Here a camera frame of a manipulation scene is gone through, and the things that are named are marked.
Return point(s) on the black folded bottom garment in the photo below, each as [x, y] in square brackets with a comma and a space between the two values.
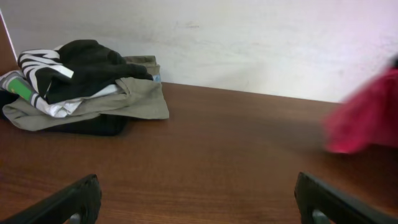
[101, 125]

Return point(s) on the red orange t-shirt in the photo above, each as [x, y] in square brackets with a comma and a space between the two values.
[367, 117]

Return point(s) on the white green printed garment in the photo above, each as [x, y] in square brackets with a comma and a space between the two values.
[13, 82]

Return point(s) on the khaki folded garment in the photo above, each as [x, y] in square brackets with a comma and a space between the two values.
[138, 99]

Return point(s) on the black white striped garment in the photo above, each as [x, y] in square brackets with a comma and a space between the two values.
[77, 69]

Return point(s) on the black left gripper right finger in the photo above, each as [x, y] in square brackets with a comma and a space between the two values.
[319, 202]

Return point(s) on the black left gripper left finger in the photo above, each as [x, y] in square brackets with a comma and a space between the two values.
[82, 198]

